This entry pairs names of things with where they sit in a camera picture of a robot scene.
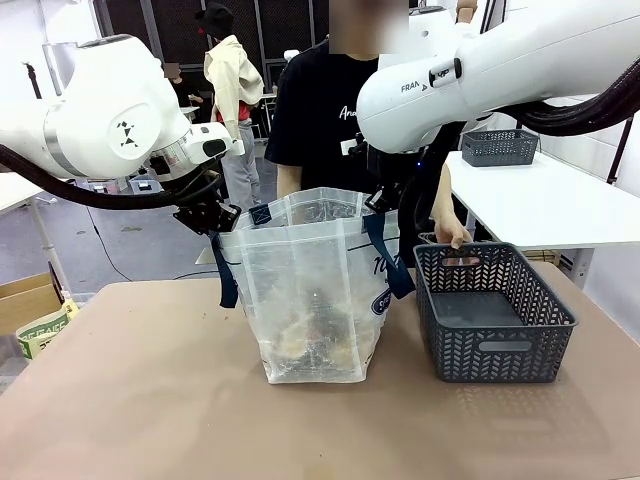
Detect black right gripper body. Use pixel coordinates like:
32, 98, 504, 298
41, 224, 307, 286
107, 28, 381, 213
364, 147, 402, 195

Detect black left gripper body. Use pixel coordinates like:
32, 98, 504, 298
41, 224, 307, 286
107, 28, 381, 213
173, 199, 241, 236

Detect clear shopping bag navy handles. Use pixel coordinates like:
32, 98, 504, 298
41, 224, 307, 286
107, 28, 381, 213
209, 187, 417, 386

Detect large grey plastic basket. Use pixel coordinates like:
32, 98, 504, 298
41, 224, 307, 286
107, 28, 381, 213
412, 242, 580, 385

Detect person left forearm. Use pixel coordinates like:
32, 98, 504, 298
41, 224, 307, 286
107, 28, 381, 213
429, 162, 464, 229

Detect person right forearm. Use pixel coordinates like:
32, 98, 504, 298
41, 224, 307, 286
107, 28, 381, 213
276, 165, 305, 201

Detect paper bag green print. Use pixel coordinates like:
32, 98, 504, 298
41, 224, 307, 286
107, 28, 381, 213
16, 299, 80, 361

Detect person left hand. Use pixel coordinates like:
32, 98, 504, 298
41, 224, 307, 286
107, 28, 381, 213
433, 219, 474, 251

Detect person in black T-shirt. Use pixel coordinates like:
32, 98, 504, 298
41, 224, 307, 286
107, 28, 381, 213
264, 0, 466, 241

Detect small grey plastic basket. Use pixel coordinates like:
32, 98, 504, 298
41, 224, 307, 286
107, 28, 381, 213
460, 128, 540, 168

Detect seated person in dark clothes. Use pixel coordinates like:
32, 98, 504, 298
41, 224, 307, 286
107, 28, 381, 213
163, 62, 205, 124

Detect person in beige jacket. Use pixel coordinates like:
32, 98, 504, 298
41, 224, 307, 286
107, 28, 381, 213
193, 1, 266, 214

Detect white side table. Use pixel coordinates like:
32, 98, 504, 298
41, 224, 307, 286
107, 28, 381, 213
442, 147, 640, 291

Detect white table with thin legs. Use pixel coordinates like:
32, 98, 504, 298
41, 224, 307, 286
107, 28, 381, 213
0, 172, 56, 281

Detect brown cardboard box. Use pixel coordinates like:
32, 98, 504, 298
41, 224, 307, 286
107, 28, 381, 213
0, 272, 66, 337

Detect black floor cable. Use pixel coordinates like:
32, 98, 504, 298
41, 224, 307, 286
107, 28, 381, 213
85, 205, 124, 279

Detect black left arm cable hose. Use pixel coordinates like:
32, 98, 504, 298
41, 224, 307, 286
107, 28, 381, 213
0, 144, 221, 211

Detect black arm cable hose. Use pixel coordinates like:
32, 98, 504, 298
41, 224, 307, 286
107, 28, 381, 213
398, 63, 640, 269
0, 144, 221, 211

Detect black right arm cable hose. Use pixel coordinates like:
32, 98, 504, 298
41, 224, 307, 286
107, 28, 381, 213
398, 63, 640, 269

